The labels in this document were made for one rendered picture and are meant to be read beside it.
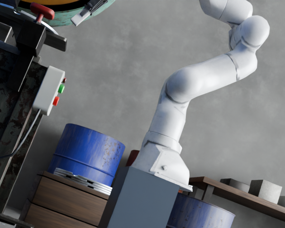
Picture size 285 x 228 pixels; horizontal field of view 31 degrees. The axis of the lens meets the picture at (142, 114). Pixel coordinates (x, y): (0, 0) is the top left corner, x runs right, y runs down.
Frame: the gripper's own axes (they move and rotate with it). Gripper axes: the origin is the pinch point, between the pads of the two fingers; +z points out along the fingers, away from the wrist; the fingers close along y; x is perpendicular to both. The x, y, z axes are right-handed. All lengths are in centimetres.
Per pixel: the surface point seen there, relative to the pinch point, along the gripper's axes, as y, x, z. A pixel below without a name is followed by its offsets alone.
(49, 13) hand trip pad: -35.2, -1.1, 16.1
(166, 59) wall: 328, -22, -129
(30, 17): -12.5, 7.7, 16.1
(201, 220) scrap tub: 51, -94, 10
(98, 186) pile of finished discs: 33, -49, 34
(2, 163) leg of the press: -26, -22, 54
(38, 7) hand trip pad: -35.7, 2.1, 17.0
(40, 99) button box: -27.3, -16.1, 33.6
